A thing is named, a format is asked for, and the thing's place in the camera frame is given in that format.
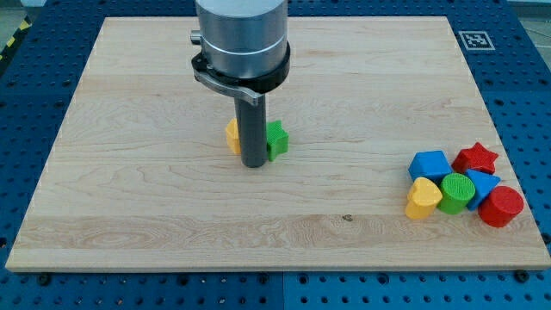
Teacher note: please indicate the yellow heart block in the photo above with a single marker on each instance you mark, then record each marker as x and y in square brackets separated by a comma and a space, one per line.
[422, 199]

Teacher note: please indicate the red star block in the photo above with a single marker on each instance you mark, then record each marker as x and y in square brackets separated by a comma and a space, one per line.
[475, 158]

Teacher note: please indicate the yellow hexagon block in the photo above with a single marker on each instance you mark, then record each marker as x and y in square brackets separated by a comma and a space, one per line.
[232, 137]

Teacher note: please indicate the red cylinder block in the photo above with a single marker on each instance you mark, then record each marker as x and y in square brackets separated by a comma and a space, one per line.
[501, 206]

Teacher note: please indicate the green cylinder block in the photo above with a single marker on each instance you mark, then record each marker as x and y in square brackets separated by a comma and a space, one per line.
[457, 190]

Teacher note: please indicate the white fiducial marker tag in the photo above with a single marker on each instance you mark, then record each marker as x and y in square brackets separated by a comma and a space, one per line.
[476, 40]

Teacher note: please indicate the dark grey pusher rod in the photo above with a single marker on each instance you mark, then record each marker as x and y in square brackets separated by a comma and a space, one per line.
[251, 122]

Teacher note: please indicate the blue triangle block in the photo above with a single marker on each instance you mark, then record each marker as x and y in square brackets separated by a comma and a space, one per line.
[484, 184]

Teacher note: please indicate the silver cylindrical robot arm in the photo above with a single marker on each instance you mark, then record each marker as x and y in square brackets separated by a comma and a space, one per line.
[244, 54]

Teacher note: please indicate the blue cube block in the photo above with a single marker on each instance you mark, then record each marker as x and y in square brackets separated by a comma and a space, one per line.
[432, 165]

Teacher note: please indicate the green star block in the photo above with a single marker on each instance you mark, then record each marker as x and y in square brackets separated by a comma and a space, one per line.
[277, 139]

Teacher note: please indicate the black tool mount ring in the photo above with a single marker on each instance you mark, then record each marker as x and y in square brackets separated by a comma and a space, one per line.
[250, 90]

